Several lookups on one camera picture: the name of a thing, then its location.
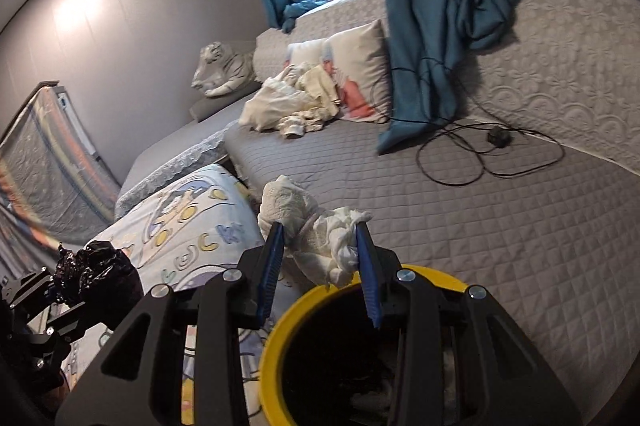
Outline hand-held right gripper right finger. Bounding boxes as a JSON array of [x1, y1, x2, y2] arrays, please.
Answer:
[[352, 221, 583, 426]]

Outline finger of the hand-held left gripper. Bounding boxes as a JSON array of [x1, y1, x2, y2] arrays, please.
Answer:
[[30, 301, 108, 344], [2, 271, 61, 309]]

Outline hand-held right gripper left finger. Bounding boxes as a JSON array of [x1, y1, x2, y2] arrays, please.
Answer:
[[55, 221, 288, 426]]

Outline black plastic bag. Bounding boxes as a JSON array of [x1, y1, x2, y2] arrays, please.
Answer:
[[52, 241, 143, 307]]

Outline white tissue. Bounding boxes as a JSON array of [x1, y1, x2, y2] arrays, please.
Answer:
[[257, 175, 373, 287]]

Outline yellow round bin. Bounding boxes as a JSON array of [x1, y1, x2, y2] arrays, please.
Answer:
[[259, 265, 473, 426]]

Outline cartoon printed blanket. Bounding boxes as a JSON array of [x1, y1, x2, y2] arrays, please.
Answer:
[[65, 163, 281, 426]]

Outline grey lace-edged sheet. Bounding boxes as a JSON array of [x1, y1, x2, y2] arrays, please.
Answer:
[[115, 98, 261, 221]]

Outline cream cloth pile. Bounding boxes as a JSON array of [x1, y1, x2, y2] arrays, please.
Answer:
[[239, 62, 343, 141]]

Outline black power adapter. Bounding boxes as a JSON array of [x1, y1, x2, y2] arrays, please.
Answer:
[[487, 127, 513, 149]]

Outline white tiger plush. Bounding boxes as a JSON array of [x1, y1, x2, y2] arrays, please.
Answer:
[[191, 42, 261, 98]]

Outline large baby-print pillow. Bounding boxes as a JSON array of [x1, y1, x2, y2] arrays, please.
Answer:
[[322, 20, 393, 124]]

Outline small baby-print pillow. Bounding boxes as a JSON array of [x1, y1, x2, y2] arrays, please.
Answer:
[[285, 38, 331, 71]]

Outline long blue curtain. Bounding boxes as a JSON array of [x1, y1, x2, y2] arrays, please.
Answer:
[[360, 0, 577, 155]]

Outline black cable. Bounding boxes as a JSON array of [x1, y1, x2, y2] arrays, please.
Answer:
[[390, 56, 566, 187]]

